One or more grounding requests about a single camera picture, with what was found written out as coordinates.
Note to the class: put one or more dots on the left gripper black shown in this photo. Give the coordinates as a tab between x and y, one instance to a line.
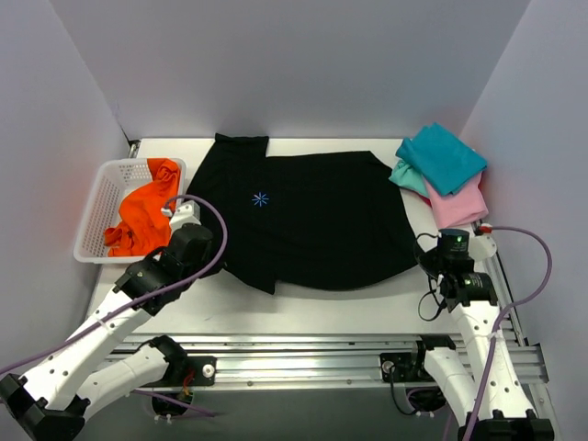
202	265

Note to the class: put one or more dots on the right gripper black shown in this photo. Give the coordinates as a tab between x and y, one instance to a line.
425	265

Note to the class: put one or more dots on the black t shirt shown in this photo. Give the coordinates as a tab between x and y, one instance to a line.
331	221

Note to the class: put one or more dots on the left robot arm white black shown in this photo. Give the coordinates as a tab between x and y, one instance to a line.
54	399

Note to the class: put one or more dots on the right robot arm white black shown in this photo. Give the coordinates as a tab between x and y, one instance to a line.
485	396

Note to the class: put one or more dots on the orange t shirt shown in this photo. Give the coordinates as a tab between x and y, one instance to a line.
143	227

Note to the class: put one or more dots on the pink folded t shirt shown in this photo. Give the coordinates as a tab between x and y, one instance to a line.
465	207

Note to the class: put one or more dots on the teal folded t shirt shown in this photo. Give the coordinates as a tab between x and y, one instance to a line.
445	162

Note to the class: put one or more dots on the mint green folded t shirt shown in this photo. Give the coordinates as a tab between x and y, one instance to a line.
405	176

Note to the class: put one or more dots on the white plastic basket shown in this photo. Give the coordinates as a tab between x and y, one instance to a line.
115	180

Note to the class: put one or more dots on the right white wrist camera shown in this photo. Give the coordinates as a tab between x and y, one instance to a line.
482	245

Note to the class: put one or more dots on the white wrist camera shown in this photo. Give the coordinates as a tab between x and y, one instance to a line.
482	245
186	213

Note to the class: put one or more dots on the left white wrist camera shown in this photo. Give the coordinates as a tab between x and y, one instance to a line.
186	213

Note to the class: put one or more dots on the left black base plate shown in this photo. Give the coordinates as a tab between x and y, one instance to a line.
196	371

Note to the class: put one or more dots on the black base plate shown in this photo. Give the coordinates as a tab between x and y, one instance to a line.
403	367
196	371

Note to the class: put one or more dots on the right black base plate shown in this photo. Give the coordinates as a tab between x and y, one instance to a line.
403	367

